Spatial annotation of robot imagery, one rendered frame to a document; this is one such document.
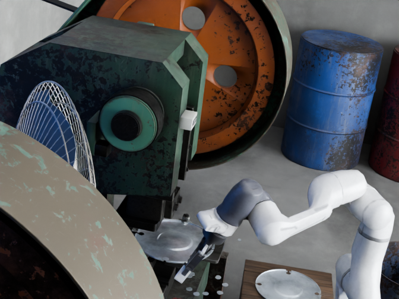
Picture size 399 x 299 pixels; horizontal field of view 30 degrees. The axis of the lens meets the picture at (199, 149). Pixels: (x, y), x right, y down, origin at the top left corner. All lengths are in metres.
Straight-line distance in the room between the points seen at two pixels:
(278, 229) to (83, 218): 1.17
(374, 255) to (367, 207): 0.23
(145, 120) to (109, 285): 1.18
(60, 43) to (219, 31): 0.68
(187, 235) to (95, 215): 1.65
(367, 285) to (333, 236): 2.00
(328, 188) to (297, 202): 2.54
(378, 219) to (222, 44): 0.88
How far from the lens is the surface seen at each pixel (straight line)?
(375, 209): 2.39
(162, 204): 2.57
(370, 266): 2.58
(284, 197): 4.88
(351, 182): 2.36
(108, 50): 2.32
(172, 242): 2.69
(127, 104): 2.19
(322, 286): 3.41
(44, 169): 1.10
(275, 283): 3.35
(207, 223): 2.18
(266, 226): 2.17
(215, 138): 2.86
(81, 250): 1.04
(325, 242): 4.47
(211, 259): 2.64
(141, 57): 2.27
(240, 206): 2.17
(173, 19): 2.80
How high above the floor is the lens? 2.18
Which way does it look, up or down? 24 degrees down
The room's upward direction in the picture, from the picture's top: 7 degrees clockwise
